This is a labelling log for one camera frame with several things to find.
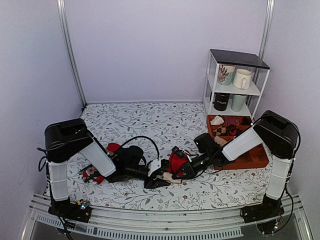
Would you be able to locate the floral table mat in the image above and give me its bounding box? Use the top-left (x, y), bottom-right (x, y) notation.
top-left (67, 103), bottom-right (272, 211)

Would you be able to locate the coral pattern mug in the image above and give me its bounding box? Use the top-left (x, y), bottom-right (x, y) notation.
top-left (217, 64), bottom-right (236, 86)

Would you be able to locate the left black cable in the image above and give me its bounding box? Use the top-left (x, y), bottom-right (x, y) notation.
top-left (119, 135), bottom-right (161, 166)

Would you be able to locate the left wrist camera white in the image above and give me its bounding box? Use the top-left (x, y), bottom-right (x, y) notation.
top-left (147, 159), bottom-right (170, 172)

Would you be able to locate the white ribbed mug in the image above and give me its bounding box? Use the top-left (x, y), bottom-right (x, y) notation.
top-left (232, 68), bottom-right (252, 90)

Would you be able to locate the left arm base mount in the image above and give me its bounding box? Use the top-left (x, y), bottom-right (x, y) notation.
top-left (48, 198), bottom-right (92, 223)

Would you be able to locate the aluminium front rail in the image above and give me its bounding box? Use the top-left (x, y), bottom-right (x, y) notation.
top-left (21, 194), bottom-right (317, 240)

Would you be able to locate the right black cable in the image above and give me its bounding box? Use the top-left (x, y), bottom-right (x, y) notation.
top-left (194, 147), bottom-right (226, 180)

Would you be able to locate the black mug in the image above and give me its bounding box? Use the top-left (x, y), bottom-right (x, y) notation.
top-left (213, 93), bottom-right (230, 112)

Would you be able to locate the pale green mug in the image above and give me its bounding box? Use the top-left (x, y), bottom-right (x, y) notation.
top-left (231, 94), bottom-right (247, 112)

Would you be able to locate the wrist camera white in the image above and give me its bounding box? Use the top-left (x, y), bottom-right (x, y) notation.
top-left (147, 159), bottom-right (170, 172)
top-left (171, 146), bottom-right (192, 162)

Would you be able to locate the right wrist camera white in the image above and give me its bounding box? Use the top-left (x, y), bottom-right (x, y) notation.
top-left (171, 146), bottom-right (192, 162)

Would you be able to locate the dark maroon rolled sock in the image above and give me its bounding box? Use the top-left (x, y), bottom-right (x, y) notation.
top-left (223, 116), bottom-right (240, 126)

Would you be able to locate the orange divided organizer tray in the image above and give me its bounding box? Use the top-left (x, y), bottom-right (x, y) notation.
top-left (206, 115), bottom-right (269, 170)

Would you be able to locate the red and beige sock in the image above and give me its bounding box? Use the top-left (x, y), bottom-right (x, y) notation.
top-left (160, 148), bottom-right (190, 184)

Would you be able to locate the white metal shelf rack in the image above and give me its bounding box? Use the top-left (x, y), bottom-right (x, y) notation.
top-left (203, 49), bottom-right (270, 119)

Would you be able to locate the white rolled sock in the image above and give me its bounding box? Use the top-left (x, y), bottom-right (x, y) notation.
top-left (210, 115), bottom-right (225, 126)

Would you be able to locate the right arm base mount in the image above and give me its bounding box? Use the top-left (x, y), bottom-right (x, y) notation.
top-left (239, 195), bottom-right (285, 235)

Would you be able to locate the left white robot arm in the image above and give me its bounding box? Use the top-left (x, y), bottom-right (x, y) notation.
top-left (44, 118), bottom-right (170, 217)

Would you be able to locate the brown patterned rolled sock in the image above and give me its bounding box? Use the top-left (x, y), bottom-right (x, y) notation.
top-left (212, 124), bottom-right (237, 136)

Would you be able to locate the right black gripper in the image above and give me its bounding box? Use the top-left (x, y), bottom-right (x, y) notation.
top-left (173, 152), bottom-right (213, 181)

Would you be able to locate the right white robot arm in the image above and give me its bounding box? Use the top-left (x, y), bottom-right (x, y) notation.
top-left (169, 110), bottom-right (301, 218)

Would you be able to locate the beige brown rolled sock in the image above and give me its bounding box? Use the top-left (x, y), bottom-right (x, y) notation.
top-left (213, 136), bottom-right (228, 147)

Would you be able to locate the black cable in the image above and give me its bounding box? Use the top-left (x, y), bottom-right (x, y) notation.
top-left (119, 135), bottom-right (161, 166)
top-left (194, 147), bottom-right (226, 180)

